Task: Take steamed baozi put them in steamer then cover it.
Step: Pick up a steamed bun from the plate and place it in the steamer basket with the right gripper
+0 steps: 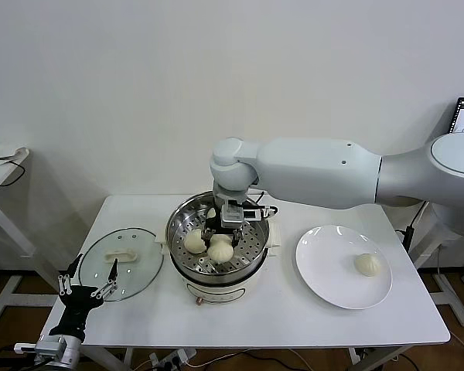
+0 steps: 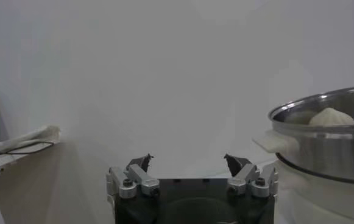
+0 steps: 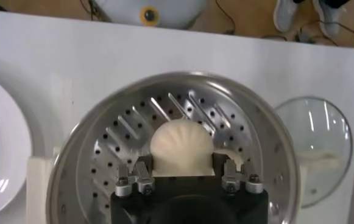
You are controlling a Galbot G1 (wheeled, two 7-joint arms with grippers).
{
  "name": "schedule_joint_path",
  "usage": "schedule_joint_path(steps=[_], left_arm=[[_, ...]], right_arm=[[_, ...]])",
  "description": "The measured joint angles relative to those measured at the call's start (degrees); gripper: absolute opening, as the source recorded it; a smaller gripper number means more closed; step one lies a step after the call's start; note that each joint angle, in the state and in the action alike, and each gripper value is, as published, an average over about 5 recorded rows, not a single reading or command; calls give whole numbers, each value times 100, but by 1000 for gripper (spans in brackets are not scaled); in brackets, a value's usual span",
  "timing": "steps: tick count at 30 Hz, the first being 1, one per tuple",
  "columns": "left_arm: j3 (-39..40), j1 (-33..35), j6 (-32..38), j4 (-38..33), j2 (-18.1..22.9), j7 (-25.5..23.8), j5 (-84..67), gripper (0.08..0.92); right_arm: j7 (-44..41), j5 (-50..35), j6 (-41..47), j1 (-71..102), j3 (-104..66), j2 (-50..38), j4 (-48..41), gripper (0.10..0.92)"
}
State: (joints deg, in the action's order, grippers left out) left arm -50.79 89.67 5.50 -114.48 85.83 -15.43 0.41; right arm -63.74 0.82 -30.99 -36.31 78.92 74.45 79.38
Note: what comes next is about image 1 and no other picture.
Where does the laptop charger cable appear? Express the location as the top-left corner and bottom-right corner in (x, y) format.
(394, 200), (428, 252)

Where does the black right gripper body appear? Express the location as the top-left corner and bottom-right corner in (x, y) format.
(205, 210), (243, 237)

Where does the round glass pot lid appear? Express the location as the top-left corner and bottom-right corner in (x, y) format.
(79, 227), (165, 302)

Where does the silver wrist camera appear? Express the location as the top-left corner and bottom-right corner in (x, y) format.
(220, 204), (278, 229)
(14, 335), (65, 360)

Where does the white side table with laptop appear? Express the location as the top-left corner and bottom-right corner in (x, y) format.
(405, 200), (464, 329)

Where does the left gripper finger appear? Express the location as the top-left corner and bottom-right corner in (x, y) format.
(56, 253), (84, 298)
(90, 257), (119, 301)

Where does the cream electric cooking pot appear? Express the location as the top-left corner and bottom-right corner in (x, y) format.
(154, 222), (283, 306)

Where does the thin black cable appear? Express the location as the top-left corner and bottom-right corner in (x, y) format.
(0, 158), (27, 189)

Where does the white power strip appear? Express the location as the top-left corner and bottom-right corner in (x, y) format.
(148, 347), (198, 368)

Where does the perforated stainless steamer basket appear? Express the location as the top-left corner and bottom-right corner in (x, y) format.
(165, 189), (271, 276)

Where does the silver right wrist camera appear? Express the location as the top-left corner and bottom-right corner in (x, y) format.
(220, 204), (278, 229)

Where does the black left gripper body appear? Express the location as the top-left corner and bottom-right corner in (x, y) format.
(48, 285), (104, 341)

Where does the round white plate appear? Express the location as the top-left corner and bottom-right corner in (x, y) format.
(295, 225), (394, 311)

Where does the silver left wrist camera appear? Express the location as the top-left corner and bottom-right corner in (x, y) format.
(14, 335), (65, 360)

